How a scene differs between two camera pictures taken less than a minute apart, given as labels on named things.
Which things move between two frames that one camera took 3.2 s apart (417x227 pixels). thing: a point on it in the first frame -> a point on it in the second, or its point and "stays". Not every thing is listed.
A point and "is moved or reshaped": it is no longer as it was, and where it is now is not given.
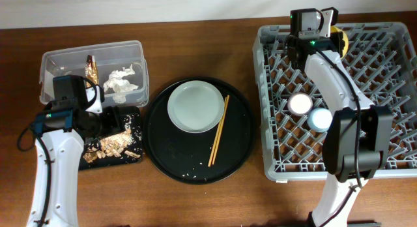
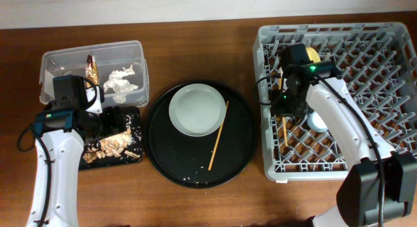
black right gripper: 335,38 -> 277,107
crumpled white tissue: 118,85 stays
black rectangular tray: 122,147 stays
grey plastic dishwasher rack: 383,58 stays
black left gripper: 116,121 stays
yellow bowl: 336,29 is moved or reshaped
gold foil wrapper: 91,72 stays
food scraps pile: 111,146 stays
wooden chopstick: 216,132 is moved or reshaped
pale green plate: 195,106 stays
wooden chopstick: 227,102 -> 279,81
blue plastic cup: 320,119 stays
